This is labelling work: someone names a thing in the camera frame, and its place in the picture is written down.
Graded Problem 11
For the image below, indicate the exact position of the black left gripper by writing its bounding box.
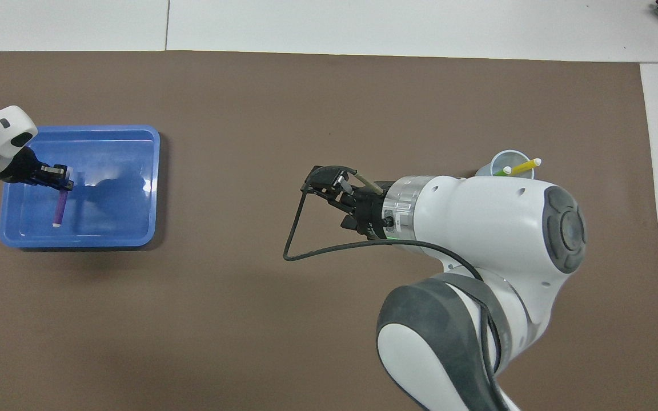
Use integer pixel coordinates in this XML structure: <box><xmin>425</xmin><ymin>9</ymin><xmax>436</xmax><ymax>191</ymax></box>
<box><xmin>6</xmin><ymin>147</ymin><xmax>74</xmax><ymax>191</ymax></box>

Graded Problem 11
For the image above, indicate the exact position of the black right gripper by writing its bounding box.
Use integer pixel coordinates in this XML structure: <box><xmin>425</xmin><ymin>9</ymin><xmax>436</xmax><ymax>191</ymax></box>
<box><xmin>304</xmin><ymin>167</ymin><xmax>397</xmax><ymax>239</ymax></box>

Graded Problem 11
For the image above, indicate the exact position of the purple highlighter pen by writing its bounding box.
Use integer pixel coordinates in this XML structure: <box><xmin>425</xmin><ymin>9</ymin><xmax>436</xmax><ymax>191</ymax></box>
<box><xmin>52</xmin><ymin>188</ymin><xmax>70</xmax><ymax>228</ymax></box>

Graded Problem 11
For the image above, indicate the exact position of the yellow highlighter pen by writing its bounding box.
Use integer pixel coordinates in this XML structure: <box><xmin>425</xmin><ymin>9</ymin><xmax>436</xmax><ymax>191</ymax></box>
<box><xmin>509</xmin><ymin>158</ymin><xmax>542</xmax><ymax>175</ymax></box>

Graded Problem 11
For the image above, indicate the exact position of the blue plastic tray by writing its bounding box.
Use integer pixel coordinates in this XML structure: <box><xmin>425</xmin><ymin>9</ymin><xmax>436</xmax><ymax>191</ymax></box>
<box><xmin>0</xmin><ymin>125</ymin><xmax>161</xmax><ymax>250</ymax></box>

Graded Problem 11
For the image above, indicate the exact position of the translucent plastic cup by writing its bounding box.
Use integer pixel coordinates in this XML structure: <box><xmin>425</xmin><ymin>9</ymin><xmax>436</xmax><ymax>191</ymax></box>
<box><xmin>475</xmin><ymin>150</ymin><xmax>535</xmax><ymax>180</ymax></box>

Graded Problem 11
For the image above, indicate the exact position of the brown table mat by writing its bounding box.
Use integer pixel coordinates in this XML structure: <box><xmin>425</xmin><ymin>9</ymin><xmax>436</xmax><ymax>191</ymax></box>
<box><xmin>0</xmin><ymin>50</ymin><xmax>658</xmax><ymax>411</ymax></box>

